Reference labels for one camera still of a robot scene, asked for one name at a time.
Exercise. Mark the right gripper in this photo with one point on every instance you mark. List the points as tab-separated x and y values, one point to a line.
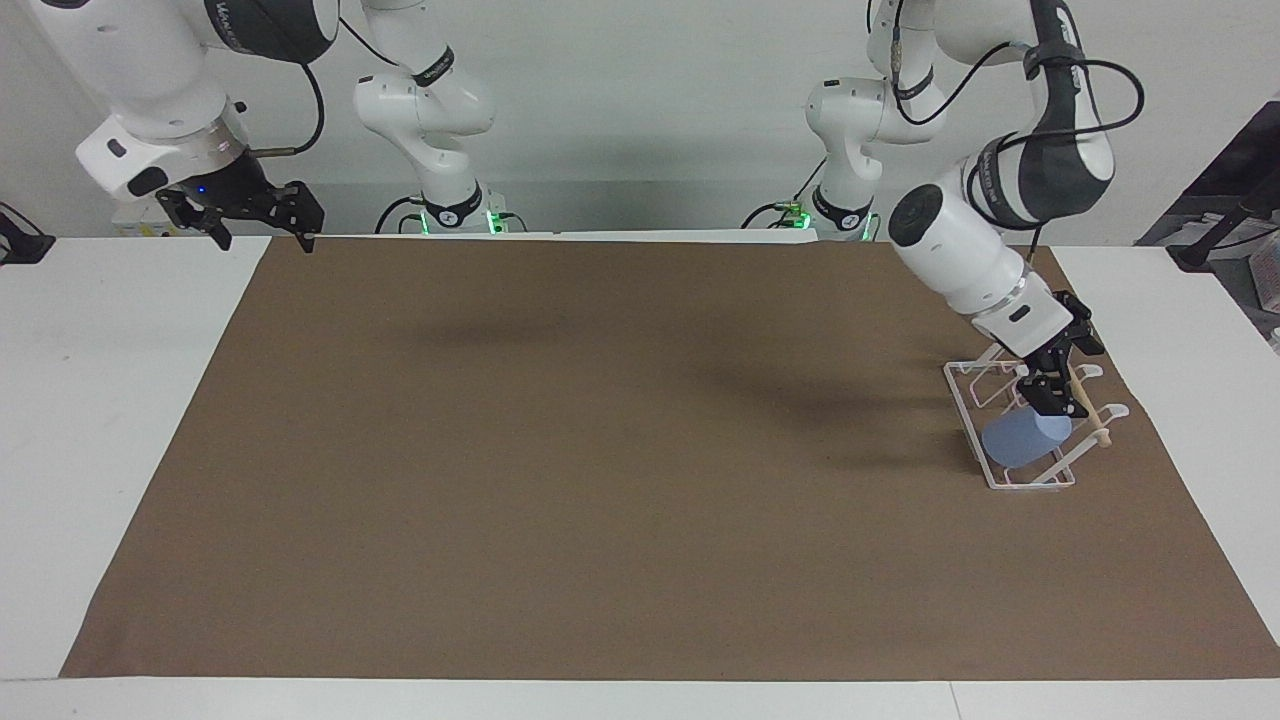
238	182

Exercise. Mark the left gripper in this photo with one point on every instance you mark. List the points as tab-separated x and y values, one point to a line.
1084	325

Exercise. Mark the blue cup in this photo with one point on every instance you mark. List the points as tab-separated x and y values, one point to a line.
1020	440

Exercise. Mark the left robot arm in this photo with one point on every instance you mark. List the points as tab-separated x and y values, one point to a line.
960	250

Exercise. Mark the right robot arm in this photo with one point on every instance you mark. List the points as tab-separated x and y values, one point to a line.
150	80

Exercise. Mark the black stand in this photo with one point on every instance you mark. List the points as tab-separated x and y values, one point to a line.
1215	235
22	245

